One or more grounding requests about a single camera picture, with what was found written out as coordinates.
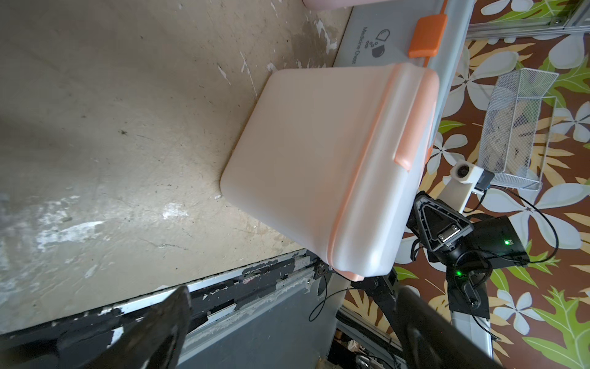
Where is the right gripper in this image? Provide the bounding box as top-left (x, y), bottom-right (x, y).
top-left (407, 192), bottom-right (474, 265)

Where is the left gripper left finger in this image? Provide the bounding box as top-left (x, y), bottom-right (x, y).
top-left (56, 285), bottom-right (191, 368)

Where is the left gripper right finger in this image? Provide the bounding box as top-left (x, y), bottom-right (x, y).
top-left (396, 287), bottom-right (500, 368)

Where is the white first aid kit box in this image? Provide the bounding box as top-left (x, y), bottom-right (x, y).
top-left (221, 63), bottom-right (439, 281)

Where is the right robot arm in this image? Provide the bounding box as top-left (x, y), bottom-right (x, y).
top-left (407, 192), bottom-right (530, 319)

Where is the blue orange first aid kit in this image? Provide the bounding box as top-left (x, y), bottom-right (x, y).
top-left (332, 0), bottom-right (476, 121)

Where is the pink first aid kit box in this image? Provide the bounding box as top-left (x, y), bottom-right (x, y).
top-left (303, 0), bottom-right (387, 11)

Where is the white mesh basket right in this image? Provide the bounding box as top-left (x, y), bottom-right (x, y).
top-left (477, 68), bottom-right (559, 191)

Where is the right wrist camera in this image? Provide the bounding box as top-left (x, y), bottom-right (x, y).
top-left (437, 161), bottom-right (495, 212)

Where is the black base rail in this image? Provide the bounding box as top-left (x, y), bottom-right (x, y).
top-left (0, 248), bottom-right (333, 351)

